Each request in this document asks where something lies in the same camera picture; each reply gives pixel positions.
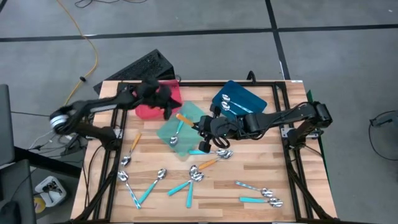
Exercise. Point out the black round stand base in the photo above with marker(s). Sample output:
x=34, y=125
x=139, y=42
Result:
x=381, y=120

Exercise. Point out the yellow tape roll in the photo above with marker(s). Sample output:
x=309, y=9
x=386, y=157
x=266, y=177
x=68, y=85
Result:
x=39, y=207

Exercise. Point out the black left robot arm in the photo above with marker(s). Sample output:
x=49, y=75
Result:
x=99, y=104

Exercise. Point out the white tray with parts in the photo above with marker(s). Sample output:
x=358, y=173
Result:
x=59, y=197

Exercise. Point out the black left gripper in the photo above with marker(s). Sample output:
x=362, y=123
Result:
x=152, y=93

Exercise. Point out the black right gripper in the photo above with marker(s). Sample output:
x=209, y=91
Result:
x=224, y=127

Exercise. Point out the dark flat panel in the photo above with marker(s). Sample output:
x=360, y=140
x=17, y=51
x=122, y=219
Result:
x=18, y=186

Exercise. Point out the black perforated case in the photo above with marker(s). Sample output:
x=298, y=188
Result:
x=140, y=67

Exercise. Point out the teal translucent plastic bin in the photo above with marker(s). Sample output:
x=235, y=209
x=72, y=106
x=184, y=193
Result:
x=186, y=140

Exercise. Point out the black curved camera mount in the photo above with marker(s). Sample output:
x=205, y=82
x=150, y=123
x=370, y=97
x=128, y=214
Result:
x=252, y=74

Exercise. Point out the grey flat panel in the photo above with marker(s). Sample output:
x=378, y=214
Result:
x=6, y=124

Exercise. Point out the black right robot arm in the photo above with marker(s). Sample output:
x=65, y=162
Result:
x=273, y=118

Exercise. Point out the red translucent plastic bin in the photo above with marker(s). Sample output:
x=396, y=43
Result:
x=147, y=112

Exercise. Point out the blue plastic bin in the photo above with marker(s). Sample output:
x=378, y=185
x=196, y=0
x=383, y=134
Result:
x=245, y=96

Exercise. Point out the green edge strip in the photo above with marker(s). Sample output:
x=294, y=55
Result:
x=311, y=99

